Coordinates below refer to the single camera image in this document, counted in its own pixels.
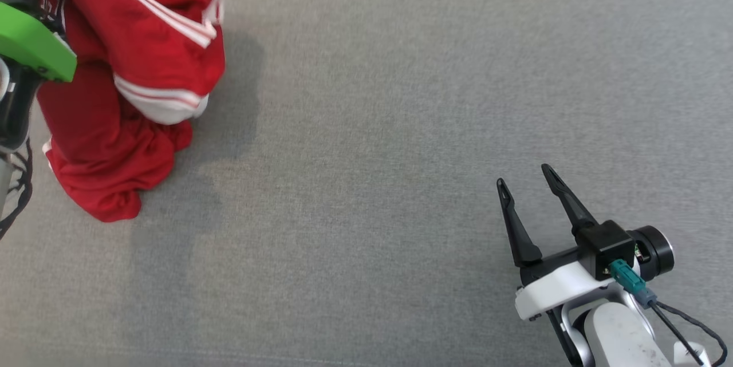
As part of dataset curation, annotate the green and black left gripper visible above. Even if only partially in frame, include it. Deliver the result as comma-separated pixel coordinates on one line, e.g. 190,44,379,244
0,0,77,82

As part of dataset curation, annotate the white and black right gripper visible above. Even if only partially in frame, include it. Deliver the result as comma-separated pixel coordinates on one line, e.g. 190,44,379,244
497,164,622,322

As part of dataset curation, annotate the red garment with white stripes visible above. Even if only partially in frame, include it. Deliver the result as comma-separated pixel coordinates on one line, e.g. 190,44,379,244
36,0,226,223

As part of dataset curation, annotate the grey fabric sofa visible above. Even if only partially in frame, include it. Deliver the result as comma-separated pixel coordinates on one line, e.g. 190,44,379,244
0,0,733,367

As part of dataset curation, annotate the teal right camera connector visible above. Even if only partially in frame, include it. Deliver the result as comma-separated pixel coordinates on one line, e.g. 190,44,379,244
608,259,658,308

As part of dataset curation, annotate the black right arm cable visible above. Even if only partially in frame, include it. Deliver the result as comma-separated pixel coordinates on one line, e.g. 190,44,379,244
648,298,728,367

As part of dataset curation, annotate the white cable label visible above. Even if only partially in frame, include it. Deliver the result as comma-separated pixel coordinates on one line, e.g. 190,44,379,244
673,342,712,367

